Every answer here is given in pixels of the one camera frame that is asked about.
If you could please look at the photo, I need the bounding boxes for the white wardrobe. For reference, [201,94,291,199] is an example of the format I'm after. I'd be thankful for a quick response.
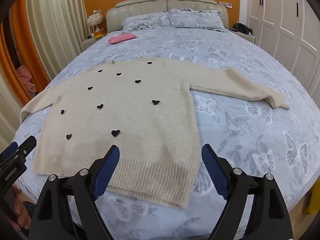
[239,0,320,93]

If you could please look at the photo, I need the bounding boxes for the pink clothes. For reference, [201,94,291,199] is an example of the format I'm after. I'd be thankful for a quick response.
[16,65,37,93]

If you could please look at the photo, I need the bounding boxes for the white nightstand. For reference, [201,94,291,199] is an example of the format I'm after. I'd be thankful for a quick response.
[82,31,108,52]
[229,27,256,44]

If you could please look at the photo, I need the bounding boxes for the wooden bed base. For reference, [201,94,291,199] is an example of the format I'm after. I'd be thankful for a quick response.
[287,187,312,240]

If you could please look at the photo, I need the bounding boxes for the blue butterfly print pillow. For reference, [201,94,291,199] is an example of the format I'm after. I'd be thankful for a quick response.
[169,8,226,32]
[122,11,173,32]

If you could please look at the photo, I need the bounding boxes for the person's left hand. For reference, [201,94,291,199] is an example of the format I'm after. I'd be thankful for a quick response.
[9,184,33,231]

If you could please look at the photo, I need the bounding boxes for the yellow plastic stool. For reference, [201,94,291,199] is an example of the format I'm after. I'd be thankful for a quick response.
[308,189,320,216]

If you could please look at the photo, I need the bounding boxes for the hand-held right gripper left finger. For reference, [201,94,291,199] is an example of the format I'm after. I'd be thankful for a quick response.
[29,144,121,240]

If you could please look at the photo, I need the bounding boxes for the beige curtain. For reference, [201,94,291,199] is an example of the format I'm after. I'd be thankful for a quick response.
[0,62,26,143]
[25,0,88,81]

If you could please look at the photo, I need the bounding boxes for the dark dotted pants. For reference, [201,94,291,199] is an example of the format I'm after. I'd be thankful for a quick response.
[21,200,38,221]

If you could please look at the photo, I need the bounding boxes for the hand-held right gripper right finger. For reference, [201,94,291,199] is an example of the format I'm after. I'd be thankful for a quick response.
[201,143,293,240]

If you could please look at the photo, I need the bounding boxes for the beige sweater with black hearts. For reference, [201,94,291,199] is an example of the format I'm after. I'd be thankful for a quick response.
[20,57,291,208]

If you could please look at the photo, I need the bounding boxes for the blue butterfly print bed cover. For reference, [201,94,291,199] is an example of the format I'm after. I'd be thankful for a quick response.
[11,26,320,240]

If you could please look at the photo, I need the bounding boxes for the black bag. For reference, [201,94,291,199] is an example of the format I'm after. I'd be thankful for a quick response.
[231,23,253,35]

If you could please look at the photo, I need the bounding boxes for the white feather table lamp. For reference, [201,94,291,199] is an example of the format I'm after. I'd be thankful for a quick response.
[87,13,104,34]

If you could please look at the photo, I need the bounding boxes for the pink cloth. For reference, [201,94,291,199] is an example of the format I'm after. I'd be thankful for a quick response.
[108,33,138,45]

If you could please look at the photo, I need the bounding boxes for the beige padded headboard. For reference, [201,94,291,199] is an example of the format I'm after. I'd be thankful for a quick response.
[106,0,229,33]

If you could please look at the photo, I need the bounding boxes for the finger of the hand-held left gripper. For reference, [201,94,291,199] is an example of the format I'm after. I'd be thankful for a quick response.
[0,135,37,166]

